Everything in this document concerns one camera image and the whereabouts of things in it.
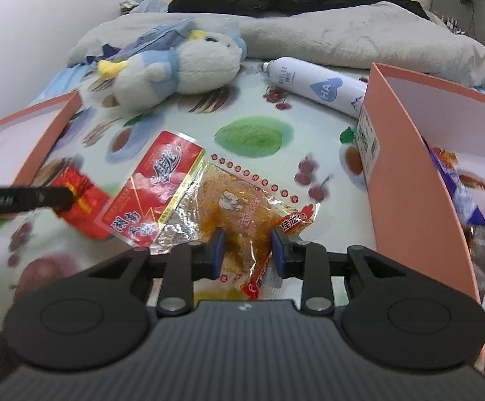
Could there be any red label clear snack packet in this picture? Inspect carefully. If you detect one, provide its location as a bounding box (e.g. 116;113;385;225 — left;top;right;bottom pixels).
96;130;316;301

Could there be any pink cardboard box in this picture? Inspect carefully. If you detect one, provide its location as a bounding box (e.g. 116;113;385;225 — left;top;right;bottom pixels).
356;62;485;389

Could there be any pink box lid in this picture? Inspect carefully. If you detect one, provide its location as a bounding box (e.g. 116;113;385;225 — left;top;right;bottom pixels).
0;90;84;188

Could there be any grey blanket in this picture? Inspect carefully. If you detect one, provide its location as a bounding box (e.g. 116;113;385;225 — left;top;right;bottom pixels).
67;1;485;90

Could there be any blue white snack packet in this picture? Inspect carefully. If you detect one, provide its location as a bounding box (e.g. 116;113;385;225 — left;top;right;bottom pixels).
428;146;485;226

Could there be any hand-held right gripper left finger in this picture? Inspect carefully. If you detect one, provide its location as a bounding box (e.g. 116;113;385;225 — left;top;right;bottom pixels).
86;226;227;317

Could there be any row of small bottles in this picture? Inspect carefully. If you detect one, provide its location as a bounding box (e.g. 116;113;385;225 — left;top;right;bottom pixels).
439;14;477;38

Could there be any small red foil packet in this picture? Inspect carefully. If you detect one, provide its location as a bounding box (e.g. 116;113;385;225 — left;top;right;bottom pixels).
52;165;120;241

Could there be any white blue plush toy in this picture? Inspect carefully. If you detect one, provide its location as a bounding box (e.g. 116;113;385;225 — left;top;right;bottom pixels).
97;19;247;111

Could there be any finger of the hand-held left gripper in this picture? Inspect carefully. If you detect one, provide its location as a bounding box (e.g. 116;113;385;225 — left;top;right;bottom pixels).
0;186;76;218

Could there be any blue plastic bag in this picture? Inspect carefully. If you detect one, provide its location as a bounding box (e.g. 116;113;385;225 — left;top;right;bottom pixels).
86;17;201;65

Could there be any white spray bottle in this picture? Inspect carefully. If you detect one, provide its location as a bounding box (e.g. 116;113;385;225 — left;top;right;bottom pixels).
261;56;370;120

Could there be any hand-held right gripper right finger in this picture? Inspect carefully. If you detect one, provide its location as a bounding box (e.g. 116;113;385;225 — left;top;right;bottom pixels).
270;226;399;315

